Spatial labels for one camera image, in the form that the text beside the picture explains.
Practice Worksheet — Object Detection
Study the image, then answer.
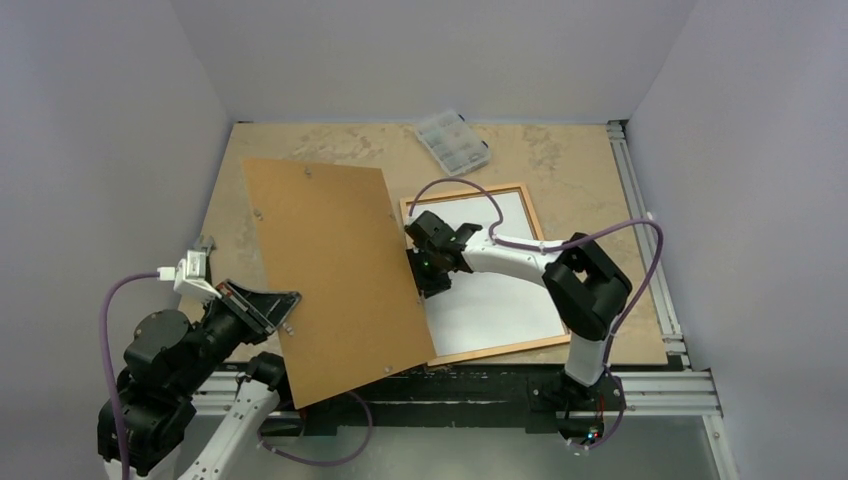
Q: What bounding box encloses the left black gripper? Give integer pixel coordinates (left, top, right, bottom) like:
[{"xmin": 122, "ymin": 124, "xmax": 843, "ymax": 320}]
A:
[{"xmin": 174, "ymin": 275, "xmax": 301, "ymax": 394}]

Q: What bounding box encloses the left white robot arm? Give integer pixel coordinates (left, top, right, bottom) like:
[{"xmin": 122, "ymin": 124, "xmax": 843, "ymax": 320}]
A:
[{"xmin": 97, "ymin": 275, "xmax": 301, "ymax": 479}]

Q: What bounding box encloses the brown frame backing board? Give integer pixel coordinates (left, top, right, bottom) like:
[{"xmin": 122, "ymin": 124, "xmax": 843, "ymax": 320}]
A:
[{"xmin": 242, "ymin": 158, "xmax": 436, "ymax": 408}]

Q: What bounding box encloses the aluminium rail frame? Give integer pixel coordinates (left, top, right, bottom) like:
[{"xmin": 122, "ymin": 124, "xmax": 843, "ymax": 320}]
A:
[{"xmin": 202, "ymin": 121, "xmax": 738, "ymax": 479}]

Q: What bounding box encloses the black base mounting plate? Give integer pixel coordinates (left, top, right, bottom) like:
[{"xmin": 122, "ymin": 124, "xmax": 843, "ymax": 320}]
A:
[{"xmin": 260, "ymin": 364, "xmax": 627, "ymax": 445}]

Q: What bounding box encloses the clear plastic organizer box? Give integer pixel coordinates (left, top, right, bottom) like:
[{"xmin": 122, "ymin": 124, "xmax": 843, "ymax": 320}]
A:
[{"xmin": 414, "ymin": 109, "xmax": 492, "ymax": 176}]

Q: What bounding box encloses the wooden picture frame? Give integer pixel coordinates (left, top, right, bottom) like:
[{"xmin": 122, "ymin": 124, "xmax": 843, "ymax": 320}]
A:
[{"xmin": 398, "ymin": 182, "xmax": 572, "ymax": 368}]

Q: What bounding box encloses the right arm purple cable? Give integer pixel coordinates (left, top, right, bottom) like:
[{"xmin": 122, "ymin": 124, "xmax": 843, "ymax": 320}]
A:
[{"xmin": 406, "ymin": 177, "xmax": 666, "ymax": 372}]

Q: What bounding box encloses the landscape photo print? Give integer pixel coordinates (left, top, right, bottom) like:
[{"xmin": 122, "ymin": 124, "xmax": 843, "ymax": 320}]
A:
[{"xmin": 405, "ymin": 190, "xmax": 568, "ymax": 358}]

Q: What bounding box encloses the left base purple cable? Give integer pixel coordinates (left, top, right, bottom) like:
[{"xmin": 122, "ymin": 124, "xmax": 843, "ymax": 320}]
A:
[{"xmin": 255, "ymin": 390, "xmax": 374, "ymax": 468}]

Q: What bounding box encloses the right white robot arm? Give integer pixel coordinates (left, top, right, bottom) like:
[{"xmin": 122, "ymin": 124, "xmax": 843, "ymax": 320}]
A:
[{"xmin": 404, "ymin": 210, "xmax": 634, "ymax": 407}]

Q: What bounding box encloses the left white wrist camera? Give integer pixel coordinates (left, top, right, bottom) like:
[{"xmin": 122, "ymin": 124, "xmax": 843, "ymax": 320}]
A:
[{"xmin": 155, "ymin": 250, "xmax": 221, "ymax": 303}]

